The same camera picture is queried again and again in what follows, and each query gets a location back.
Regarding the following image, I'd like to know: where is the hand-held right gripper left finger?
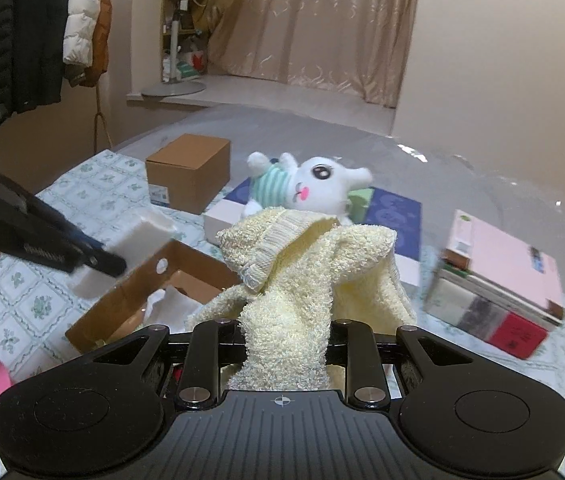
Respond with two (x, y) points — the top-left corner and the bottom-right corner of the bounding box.
(85, 319), (240, 408)

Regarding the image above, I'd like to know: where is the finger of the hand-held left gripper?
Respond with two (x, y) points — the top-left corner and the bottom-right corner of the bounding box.
(0, 172), (127, 277)

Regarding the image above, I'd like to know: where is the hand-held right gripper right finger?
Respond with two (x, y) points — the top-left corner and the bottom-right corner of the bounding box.
(330, 319), (488, 408)

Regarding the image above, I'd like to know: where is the cardboard tray box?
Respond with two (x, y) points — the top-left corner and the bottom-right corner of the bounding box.
(65, 239), (243, 361)

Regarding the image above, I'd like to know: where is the purple and white tissue pack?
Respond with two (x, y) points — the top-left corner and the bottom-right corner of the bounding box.
(70, 208), (178, 301)

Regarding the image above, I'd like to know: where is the white cloth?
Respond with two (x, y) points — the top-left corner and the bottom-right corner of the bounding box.
(140, 285), (203, 328)

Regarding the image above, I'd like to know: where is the pale yellow towel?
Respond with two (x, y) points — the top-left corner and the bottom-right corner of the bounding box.
(185, 206), (418, 392)

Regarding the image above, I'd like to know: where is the green floral printed cloth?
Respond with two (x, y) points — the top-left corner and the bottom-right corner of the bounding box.
(0, 147), (565, 480)

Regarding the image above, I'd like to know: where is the small closed cardboard box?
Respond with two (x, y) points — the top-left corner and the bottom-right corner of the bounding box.
(145, 133), (232, 216)

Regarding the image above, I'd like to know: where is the white flat box blue top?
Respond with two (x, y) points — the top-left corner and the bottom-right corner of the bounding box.
(201, 185), (423, 291)

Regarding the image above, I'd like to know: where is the small green box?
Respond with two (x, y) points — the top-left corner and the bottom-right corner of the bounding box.
(347, 187), (374, 223)

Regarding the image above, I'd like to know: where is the white plush toy striped shirt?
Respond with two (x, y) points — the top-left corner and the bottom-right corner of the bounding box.
(246, 152), (374, 226)

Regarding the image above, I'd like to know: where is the standing fan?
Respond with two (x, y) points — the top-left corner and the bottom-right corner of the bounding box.
(141, 5), (208, 98)

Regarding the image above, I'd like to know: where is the black jacket white label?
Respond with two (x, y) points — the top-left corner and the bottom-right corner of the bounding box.
(10, 0), (70, 113)

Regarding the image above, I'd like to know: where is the brown jacket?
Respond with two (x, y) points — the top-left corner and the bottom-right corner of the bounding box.
(82, 0), (114, 87)

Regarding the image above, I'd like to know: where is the plastic covered mattress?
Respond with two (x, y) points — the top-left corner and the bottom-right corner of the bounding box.
(112, 105), (565, 286)

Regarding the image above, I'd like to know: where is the white down jacket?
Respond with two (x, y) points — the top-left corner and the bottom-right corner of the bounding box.
(62, 0), (102, 67)

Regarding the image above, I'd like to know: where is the beige curtain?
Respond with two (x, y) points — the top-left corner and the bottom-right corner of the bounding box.
(207, 0), (423, 108)

